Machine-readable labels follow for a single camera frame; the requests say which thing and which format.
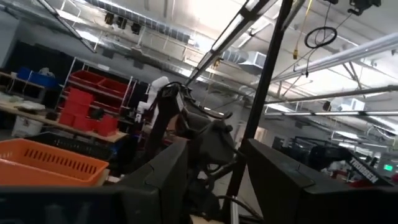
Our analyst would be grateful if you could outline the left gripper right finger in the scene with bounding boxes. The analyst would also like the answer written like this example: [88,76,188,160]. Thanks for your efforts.
[247,138,398,224]

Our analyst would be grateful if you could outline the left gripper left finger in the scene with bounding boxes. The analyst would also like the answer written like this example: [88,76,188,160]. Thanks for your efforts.
[0,139,190,224]

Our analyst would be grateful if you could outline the black plastic basket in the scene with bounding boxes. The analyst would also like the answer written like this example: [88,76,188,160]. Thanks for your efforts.
[25,131,115,162]

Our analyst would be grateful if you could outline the orange plastic basket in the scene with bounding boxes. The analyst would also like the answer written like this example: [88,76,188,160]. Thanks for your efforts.
[0,138,110,187]

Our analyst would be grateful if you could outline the light wooden shelf board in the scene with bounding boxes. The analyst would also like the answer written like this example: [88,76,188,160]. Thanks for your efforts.
[98,167,123,185]

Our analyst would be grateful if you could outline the red shelf tray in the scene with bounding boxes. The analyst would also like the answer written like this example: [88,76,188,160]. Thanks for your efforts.
[68,70,106,88]
[98,78,130,98]

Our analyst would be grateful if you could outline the white machine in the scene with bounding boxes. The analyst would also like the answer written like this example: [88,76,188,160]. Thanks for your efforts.
[136,76,171,116]

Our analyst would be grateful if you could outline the ceiling light strip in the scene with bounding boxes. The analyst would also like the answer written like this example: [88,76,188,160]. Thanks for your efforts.
[264,110,398,118]

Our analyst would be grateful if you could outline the grey box green display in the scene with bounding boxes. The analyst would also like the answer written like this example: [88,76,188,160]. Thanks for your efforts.
[377,151,398,179]

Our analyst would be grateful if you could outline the overhead light bar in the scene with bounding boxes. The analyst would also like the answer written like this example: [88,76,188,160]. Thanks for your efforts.
[185,0,279,86]

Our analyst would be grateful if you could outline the dark ceiling pipe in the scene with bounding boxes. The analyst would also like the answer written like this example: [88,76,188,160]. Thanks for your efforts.
[264,85,398,105]

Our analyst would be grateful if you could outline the wooden workbench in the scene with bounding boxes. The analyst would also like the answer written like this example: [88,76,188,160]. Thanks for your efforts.
[0,101,129,144]

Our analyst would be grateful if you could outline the white bucket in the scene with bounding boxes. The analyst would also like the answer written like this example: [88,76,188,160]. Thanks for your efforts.
[11,115,44,138]

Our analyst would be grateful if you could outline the white ceiling pipe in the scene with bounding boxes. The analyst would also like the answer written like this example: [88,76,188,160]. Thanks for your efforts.
[270,32,398,84]

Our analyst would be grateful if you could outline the small blue plastic bin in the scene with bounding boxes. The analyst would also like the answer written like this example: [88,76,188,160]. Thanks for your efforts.
[16,66,33,81]

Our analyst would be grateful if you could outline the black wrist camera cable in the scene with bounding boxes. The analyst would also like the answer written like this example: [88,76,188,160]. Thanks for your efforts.
[178,88,234,121]

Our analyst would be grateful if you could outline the black vertical frame post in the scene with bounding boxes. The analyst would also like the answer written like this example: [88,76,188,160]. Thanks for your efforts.
[222,0,295,224]

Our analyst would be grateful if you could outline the grey ventilation duct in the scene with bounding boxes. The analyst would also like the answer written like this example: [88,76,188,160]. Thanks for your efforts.
[221,49,269,76]

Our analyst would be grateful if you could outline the thin hanging cord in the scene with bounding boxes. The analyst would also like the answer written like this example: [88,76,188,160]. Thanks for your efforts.
[291,0,314,60]

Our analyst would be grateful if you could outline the coiled black cable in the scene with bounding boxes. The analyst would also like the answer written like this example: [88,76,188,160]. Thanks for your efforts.
[303,26,339,50]

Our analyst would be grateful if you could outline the black overhead frame beam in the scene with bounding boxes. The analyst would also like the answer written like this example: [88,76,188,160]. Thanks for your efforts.
[35,0,98,54]

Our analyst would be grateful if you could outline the black overhead camera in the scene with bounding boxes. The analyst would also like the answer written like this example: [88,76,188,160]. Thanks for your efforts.
[347,0,382,17]

